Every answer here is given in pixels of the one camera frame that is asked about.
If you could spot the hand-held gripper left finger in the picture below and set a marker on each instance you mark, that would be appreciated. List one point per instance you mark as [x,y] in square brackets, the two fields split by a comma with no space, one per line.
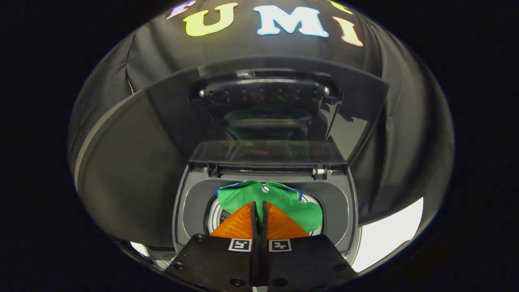
[219,259]

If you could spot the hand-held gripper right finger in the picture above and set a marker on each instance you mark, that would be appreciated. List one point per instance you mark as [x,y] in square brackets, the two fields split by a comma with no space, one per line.
[304,259]

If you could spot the green polo shirt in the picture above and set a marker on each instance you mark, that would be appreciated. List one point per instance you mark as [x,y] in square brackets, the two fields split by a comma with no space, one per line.
[284,202]

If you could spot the black backdrop cloth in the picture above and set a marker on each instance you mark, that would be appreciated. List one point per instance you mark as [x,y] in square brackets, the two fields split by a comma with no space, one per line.
[405,142]

